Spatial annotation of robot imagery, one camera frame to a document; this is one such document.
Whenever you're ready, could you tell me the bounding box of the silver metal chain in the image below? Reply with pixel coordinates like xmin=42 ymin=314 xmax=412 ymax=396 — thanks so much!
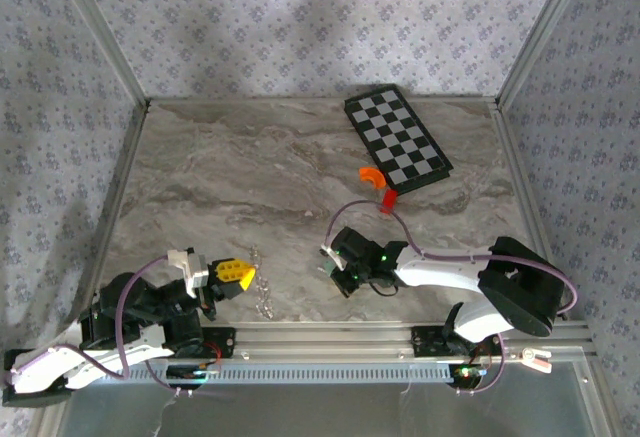
xmin=247 ymin=242 xmax=276 ymax=322

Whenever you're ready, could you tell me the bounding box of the red plastic block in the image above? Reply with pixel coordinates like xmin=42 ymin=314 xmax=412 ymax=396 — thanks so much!
xmin=378 ymin=189 xmax=400 ymax=215

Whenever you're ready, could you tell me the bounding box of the small circuit board with LED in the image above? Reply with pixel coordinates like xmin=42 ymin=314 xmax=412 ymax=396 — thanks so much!
xmin=451 ymin=364 xmax=490 ymax=384
xmin=167 ymin=364 xmax=221 ymax=383

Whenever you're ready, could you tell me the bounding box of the orange curved plastic piece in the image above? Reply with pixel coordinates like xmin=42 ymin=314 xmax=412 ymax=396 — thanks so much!
xmin=358 ymin=166 xmax=387 ymax=191

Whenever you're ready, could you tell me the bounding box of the black and grey chessboard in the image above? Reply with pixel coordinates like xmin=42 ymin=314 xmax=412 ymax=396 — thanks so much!
xmin=343 ymin=84 xmax=455 ymax=197

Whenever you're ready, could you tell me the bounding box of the grey metal sheet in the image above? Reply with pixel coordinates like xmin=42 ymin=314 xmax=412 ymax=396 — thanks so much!
xmin=44 ymin=360 xmax=609 ymax=437

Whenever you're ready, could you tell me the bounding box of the white and red tag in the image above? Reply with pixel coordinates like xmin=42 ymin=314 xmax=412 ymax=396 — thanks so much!
xmin=519 ymin=348 xmax=554 ymax=374

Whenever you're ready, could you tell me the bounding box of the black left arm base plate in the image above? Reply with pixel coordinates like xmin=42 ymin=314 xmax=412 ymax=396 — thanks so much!
xmin=199 ymin=325 xmax=237 ymax=361

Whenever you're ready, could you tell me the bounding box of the aluminium mounting rail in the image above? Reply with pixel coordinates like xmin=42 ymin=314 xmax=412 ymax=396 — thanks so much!
xmin=199 ymin=320 xmax=596 ymax=361

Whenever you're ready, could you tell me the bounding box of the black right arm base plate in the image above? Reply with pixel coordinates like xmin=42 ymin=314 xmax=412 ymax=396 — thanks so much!
xmin=411 ymin=324 xmax=501 ymax=358

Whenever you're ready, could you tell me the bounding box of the grey slotted cable duct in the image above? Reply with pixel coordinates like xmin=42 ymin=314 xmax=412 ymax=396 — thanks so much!
xmin=144 ymin=360 xmax=454 ymax=384

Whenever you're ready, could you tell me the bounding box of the aluminium table side rail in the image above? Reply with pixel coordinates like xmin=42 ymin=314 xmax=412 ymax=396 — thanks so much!
xmin=491 ymin=98 xmax=599 ymax=343
xmin=84 ymin=99 xmax=152 ymax=298

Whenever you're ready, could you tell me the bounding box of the aluminium frame post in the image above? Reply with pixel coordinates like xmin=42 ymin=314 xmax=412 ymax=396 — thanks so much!
xmin=496 ymin=0 xmax=597 ymax=108
xmin=48 ymin=0 xmax=151 ymax=108

